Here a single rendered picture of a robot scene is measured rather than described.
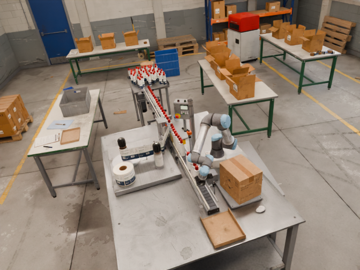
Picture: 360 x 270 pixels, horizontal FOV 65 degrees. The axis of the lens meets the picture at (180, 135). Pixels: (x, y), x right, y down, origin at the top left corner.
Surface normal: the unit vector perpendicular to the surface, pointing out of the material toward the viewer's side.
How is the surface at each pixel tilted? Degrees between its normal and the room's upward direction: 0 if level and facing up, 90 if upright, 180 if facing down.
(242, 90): 90
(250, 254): 1
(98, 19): 90
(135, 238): 0
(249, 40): 90
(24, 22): 90
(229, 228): 0
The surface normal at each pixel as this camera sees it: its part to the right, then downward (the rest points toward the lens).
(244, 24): 0.34, 0.47
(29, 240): -0.10, -0.84
